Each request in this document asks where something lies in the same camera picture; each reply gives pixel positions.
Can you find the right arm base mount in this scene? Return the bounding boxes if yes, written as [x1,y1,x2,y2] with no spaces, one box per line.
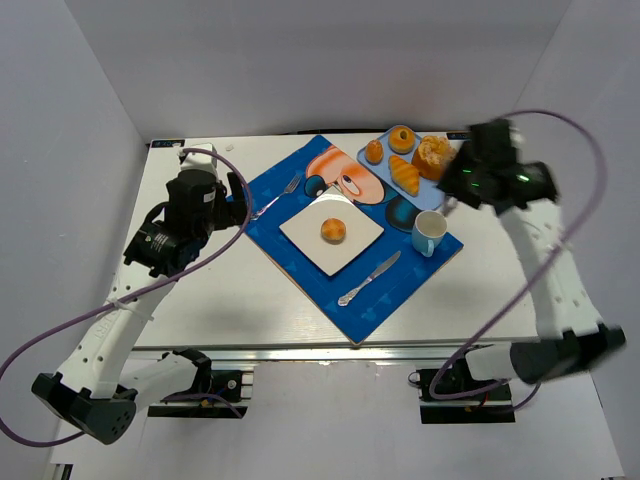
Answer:
[407,352,516,425]

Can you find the metal serving tongs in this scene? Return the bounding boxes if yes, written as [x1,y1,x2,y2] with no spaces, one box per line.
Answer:
[440,196,458,217]

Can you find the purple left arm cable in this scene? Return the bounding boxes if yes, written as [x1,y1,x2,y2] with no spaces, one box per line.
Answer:
[0,147,252,446]

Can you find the large flower-shaped bread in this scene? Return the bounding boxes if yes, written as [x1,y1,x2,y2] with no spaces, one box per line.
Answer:
[411,136,457,182]

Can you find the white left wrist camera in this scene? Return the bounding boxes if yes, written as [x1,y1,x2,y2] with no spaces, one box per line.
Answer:
[178,149,217,176]

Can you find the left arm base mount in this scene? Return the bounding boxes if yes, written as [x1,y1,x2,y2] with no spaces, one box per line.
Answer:
[148,347,249,419]

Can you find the silver fork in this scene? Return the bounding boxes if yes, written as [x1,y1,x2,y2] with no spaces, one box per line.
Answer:
[251,174,302,221]

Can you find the silver table knife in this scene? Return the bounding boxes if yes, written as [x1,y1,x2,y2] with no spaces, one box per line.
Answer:
[337,251,401,307]

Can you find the blue cartoon placemat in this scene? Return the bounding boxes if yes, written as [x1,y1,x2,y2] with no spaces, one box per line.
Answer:
[246,135,464,345]

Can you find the croissant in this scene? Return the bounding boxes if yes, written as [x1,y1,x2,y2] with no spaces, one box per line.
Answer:
[388,155,420,197]

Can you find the blue and white cup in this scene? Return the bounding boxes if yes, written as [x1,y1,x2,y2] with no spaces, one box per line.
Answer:
[411,211,448,258]

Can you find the white square plate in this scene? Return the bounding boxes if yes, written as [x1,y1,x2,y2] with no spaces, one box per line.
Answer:
[279,187,384,276]

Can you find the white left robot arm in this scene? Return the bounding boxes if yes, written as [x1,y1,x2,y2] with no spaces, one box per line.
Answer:
[31,169,247,445]

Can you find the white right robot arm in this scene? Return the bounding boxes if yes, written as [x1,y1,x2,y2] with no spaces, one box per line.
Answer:
[438,118,626,387]

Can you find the glazed donut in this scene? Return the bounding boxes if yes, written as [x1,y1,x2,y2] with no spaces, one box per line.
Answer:
[388,126,415,154]

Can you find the light blue tray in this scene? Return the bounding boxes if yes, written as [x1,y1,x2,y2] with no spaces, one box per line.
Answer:
[356,127,444,211]

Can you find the small round bun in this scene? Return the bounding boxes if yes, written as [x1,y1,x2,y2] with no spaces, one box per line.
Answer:
[320,218,347,244]
[365,139,384,165]

